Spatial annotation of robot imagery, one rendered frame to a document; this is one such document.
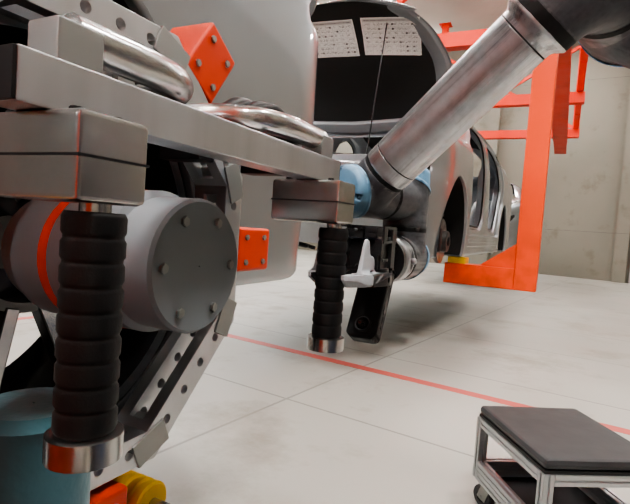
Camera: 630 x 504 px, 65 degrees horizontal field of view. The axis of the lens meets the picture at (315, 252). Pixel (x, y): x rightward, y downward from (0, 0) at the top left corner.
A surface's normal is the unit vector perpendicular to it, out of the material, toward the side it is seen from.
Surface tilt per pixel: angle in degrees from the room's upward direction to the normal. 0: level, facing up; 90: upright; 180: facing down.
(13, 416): 0
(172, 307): 90
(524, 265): 90
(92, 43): 90
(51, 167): 90
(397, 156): 109
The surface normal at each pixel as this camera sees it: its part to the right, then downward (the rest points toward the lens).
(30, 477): 0.52, 0.04
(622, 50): -0.76, 0.64
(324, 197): -0.44, 0.01
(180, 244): 0.89, 0.09
